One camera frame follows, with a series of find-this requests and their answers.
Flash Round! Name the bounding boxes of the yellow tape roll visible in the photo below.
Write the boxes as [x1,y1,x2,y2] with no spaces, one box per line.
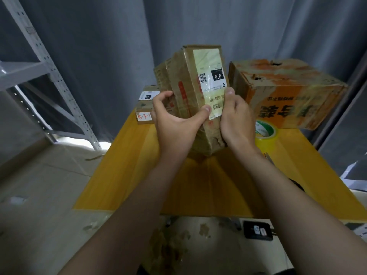
[254,120,279,154]

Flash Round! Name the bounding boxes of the large orange print cardboard box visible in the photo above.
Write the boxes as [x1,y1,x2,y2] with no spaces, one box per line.
[227,58,349,132]

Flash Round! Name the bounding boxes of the person's left forearm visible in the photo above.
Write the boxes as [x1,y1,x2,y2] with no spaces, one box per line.
[57,156,187,275]

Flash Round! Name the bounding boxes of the person's right forearm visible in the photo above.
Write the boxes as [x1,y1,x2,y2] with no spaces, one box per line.
[238,143,367,275]

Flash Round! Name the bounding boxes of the medium brown cardboard box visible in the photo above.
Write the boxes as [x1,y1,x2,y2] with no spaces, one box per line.
[153,44,230,157]

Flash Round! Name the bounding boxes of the black-handled scissors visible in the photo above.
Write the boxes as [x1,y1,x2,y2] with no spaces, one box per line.
[264,152,306,194]

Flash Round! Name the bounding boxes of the person's left hand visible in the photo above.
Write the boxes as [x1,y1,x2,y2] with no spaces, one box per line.
[151,90,213,165]

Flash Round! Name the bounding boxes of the grey curtain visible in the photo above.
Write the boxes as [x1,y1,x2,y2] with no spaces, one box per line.
[0,0,367,148]

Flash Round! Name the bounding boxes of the grey metal shelf unit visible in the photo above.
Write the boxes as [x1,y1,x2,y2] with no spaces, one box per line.
[312,49,367,238]
[0,0,104,152]

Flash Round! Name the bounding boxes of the black power adapter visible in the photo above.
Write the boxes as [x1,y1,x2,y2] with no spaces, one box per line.
[242,220,274,242]

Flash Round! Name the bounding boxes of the tape scraps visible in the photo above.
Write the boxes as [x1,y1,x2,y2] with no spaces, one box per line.
[140,223,196,275]

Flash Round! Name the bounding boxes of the person's right hand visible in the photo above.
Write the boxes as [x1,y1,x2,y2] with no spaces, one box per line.
[219,87,260,158]

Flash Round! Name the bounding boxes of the long white-labelled cardboard box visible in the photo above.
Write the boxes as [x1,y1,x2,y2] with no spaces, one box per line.
[135,84,162,124]

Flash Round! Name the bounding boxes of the yellow wooden table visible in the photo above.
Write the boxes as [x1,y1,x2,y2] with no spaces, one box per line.
[71,110,367,222]

